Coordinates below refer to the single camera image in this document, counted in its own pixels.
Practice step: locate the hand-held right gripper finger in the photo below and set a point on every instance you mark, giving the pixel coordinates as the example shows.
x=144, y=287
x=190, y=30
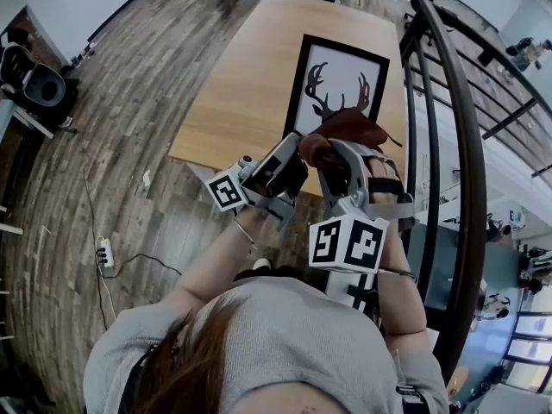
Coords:
x=328, y=192
x=360, y=166

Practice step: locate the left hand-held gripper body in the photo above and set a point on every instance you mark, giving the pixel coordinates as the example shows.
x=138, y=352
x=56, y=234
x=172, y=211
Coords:
x=226, y=190

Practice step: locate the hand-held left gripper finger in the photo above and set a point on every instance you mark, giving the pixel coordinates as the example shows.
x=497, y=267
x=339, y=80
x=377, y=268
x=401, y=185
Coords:
x=276, y=153
x=289, y=175

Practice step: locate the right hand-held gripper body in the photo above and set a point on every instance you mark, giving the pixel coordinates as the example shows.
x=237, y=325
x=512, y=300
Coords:
x=345, y=244

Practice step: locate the brown cloth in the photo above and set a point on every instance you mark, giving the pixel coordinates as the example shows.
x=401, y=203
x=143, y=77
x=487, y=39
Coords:
x=353, y=128

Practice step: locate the framed deer picture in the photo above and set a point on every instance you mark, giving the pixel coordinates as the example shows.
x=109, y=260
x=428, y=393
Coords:
x=345, y=60

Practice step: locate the person's right forearm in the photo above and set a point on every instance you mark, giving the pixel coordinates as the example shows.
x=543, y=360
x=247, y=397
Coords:
x=401, y=304

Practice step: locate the person's left forearm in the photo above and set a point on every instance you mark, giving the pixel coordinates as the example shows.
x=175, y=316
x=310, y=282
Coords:
x=211, y=265

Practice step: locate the person's right hand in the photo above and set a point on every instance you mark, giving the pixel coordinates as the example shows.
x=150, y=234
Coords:
x=386, y=179

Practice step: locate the white table leg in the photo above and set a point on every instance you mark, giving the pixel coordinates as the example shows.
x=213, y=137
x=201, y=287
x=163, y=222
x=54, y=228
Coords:
x=198, y=171

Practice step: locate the person's black trousers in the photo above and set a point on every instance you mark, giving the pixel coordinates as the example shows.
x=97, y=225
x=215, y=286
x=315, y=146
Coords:
x=280, y=273

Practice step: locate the white paper scrap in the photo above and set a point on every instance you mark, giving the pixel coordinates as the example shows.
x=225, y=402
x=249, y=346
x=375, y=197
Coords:
x=146, y=179

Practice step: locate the person's white shoe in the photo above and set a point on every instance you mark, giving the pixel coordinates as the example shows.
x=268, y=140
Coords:
x=262, y=263

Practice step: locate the person's grey sweater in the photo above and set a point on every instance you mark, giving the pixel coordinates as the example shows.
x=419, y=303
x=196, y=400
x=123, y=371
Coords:
x=293, y=334

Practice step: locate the dark metal railing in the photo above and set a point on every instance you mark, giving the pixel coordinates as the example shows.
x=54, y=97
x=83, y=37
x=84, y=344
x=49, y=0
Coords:
x=470, y=123

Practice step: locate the white power strip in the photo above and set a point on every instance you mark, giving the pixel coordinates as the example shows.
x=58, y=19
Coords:
x=105, y=252

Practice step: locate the black office chair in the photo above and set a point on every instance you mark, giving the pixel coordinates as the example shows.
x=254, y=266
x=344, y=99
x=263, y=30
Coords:
x=418, y=20

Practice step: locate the person's bare neck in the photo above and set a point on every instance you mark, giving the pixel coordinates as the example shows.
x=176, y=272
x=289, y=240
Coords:
x=276, y=401

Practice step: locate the black-framed window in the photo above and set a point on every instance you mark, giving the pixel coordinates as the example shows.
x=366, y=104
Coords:
x=532, y=339

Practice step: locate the grey and black chair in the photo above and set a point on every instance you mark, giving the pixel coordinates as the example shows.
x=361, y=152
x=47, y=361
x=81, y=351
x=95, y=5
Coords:
x=43, y=86

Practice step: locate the white desk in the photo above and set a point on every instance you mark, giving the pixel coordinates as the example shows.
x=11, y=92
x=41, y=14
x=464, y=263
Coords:
x=26, y=121

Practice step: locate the white slatted rack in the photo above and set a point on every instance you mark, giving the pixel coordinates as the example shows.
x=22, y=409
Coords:
x=8, y=229

